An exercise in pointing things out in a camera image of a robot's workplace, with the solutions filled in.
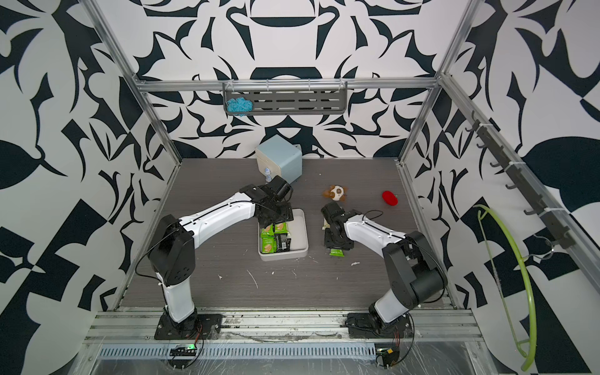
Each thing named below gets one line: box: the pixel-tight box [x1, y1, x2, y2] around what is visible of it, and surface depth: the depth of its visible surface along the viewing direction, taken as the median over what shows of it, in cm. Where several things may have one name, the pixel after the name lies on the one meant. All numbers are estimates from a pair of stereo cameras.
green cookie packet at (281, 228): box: [274, 221, 290, 234], surface depth 96 cm
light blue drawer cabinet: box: [255, 134, 303, 185], surface depth 103 cm
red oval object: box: [382, 190, 400, 207], surface depth 107 cm
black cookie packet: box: [274, 232, 292, 253], surface depth 91 cm
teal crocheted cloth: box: [226, 96, 254, 118], surface depth 93 cm
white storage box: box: [257, 207, 309, 262], surface depth 94 cm
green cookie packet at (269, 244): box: [260, 235, 278, 254], surface depth 91 cm
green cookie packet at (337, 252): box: [328, 248, 345, 258], surface depth 89 cm
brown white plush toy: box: [322, 184, 349, 203], surface depth 107 cm
